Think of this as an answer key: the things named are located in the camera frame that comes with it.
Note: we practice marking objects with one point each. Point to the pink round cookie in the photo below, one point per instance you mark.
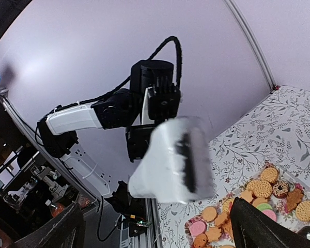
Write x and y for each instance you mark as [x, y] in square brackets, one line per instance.
[197, 228]

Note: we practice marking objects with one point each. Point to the floral tablecloth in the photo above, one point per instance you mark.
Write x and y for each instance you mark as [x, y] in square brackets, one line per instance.
[276, 132]

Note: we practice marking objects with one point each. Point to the floral cookie tray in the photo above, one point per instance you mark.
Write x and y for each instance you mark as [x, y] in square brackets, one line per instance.
[257, 190]

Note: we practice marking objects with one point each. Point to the green sandwich cookie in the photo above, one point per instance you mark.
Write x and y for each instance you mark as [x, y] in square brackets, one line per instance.
[264, 206]

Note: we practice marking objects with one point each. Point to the metal tongs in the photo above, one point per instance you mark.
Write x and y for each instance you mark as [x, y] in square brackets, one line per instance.
[176, 167]

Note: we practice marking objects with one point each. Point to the pink sandwich cookie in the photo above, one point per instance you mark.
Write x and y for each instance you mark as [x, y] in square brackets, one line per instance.
[270, 213]

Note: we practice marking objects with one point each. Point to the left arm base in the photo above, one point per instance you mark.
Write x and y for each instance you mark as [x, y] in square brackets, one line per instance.
[134, 209]

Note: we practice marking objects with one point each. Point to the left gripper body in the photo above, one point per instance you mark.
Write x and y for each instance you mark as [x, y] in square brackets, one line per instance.
[137, 139]

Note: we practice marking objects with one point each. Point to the chocolate sprinkle donut cookie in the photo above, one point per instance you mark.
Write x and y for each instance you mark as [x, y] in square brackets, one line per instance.
[280, 189]

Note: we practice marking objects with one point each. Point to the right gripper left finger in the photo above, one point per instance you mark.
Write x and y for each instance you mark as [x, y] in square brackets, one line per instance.
[65, 230]

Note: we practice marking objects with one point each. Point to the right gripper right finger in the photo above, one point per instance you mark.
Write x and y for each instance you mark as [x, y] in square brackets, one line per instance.
[252, 228]

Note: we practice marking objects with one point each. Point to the round biscuit top right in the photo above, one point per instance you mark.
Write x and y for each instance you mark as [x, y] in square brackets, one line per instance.
[303, 211]

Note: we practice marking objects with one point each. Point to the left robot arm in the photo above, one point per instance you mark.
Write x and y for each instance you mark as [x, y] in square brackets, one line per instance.
[117, 108]

